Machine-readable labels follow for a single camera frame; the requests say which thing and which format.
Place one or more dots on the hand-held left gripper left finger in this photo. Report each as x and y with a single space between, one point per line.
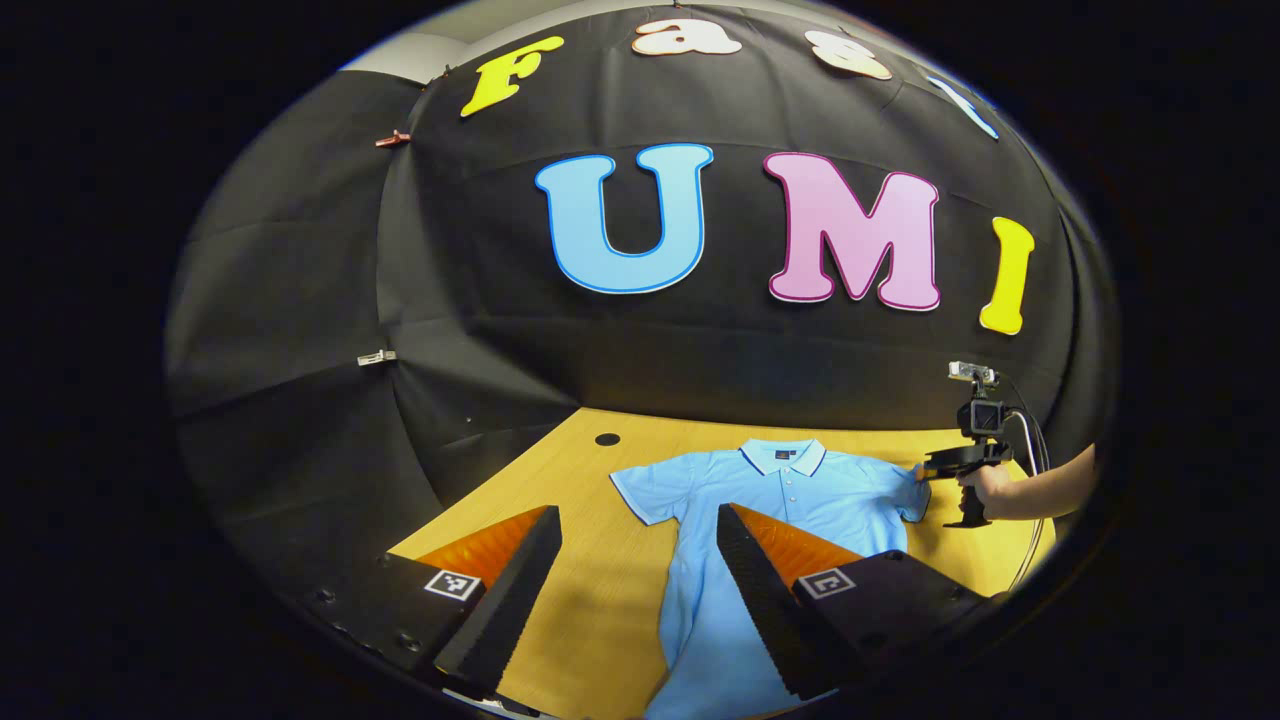
505 610

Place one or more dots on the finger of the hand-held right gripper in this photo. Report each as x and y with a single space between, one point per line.
940 464

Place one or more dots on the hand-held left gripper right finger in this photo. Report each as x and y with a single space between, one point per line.
765 610

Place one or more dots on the light blue T-shirt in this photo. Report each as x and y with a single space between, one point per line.
800 500

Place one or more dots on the black backdrop cloth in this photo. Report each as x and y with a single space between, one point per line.
700 350

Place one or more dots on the white backdrop clamp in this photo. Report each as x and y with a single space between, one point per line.
376 357

